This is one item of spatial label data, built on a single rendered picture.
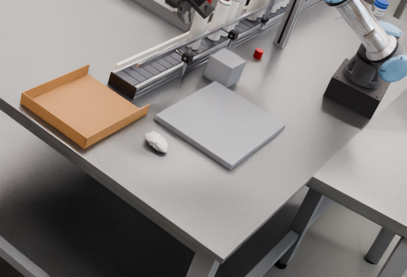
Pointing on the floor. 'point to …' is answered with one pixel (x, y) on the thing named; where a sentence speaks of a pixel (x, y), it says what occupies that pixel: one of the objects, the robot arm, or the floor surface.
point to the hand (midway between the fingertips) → (189, 22)
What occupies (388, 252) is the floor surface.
